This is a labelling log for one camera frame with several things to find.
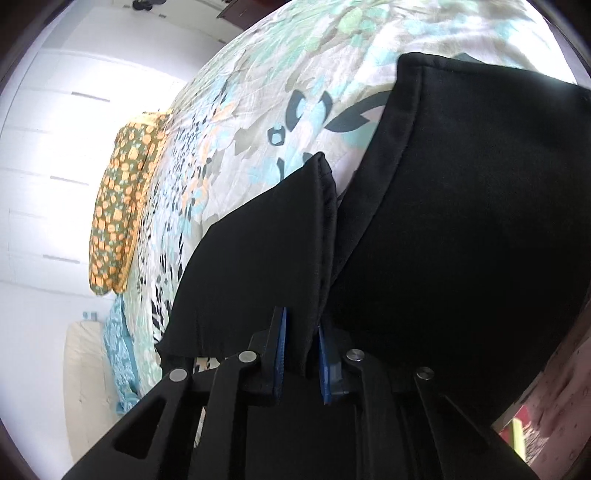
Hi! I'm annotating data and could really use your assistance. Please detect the green plastic stool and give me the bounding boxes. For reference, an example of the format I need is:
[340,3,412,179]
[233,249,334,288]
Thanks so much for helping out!
[507,417,527,461]

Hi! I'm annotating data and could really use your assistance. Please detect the floral leaf bed sheet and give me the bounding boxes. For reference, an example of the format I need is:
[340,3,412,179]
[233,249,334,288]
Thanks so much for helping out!
[123,1,575,392]

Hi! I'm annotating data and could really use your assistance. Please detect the orange floral folded quilt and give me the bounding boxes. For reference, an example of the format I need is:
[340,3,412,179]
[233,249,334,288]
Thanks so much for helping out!
[88,112,169,296]

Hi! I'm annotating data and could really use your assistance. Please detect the white wardrobe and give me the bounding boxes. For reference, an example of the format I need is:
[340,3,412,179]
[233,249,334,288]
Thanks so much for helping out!
[0,4,233,296]

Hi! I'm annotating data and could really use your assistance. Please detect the dark wooden dresser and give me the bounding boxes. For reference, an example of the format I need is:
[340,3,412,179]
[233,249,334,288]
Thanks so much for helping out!
[218,0,288,30]

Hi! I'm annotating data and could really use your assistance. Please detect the cream padded headboard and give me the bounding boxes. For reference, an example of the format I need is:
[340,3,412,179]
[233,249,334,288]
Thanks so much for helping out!
[63,320,118,461]

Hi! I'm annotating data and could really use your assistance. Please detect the black pants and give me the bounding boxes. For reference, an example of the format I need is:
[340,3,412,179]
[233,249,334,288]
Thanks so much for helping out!
[154,51,591,480]

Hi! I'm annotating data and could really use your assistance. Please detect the blue patterned pillow far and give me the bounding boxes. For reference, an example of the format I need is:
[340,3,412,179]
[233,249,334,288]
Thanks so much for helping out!
[103,295,141,416]

